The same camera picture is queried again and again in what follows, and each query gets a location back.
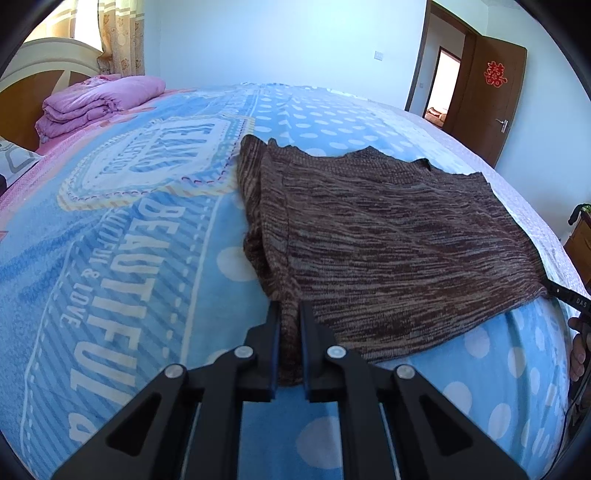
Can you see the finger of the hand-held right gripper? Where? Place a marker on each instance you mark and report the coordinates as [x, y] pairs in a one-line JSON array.
[[570, 297]]

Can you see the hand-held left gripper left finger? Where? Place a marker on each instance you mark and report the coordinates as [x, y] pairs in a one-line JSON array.
[[275, 350]]

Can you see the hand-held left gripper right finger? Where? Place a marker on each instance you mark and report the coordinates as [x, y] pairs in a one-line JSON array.
[[304, 350]]

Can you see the brown knitted sweater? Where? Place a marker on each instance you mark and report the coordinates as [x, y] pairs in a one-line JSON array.
[[392, 258]]

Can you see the dark clothes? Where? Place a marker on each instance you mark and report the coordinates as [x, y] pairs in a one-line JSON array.
[[581, 210]]

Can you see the person's right hand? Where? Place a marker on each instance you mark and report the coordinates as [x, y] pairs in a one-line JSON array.
[[579, 355]]

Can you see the wooden cabinet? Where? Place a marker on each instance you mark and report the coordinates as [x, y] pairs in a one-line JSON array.
[[581, 249]]

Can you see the blue and pink printed bedsheet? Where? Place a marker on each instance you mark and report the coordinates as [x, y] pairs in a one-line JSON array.
[[115, 258]]

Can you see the brown wooden door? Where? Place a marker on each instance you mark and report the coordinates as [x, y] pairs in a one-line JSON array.
[[485, 106]]

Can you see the red paper door decoration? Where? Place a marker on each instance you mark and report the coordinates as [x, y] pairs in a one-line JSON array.
[[495, 74]]

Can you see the folded pink quilt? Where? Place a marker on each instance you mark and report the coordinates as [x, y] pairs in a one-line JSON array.
[[97, 99]]

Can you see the patterned grey pillow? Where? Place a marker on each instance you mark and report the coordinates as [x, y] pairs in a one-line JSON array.
[[16, 159]]

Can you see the yellow patterned curtain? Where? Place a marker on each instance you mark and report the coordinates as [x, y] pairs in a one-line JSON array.
[[122, 41], [55, 18]]

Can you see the cream and wood headboard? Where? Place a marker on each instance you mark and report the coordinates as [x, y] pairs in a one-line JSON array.
[[51, 60]]

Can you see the brown door frame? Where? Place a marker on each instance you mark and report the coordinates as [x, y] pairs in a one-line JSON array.
[[418, 55]]

